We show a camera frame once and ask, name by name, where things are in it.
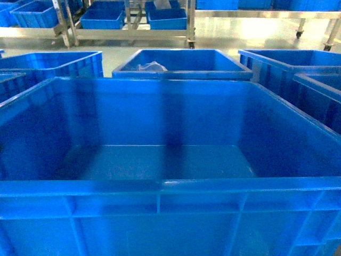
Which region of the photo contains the large blue plastic crate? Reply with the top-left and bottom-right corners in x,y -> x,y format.
1,78 -> 340,255

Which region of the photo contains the clear plastic bag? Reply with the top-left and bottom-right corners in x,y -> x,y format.
125,61 -> 168,72

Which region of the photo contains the blue crate with plastic bag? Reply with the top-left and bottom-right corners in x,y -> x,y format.
112,49 -> 253,81

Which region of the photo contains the background blue crate right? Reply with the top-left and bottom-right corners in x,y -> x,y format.
144,1 -> 187,30

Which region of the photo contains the background blue crate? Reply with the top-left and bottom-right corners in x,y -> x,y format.
80,1 -> 126,30
144,1 -> 187,30
10,1 -> 59,28

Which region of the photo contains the background blue crate centre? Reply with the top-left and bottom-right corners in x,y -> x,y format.
80,1 -> 126,30

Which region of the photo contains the background steel rack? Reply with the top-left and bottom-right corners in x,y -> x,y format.
1,1 -> 340,51

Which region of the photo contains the blue crate far right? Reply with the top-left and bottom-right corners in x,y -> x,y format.
239,50 -> 340,133

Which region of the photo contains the background blue crate left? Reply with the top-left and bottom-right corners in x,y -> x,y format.
10,1 -> 59,28

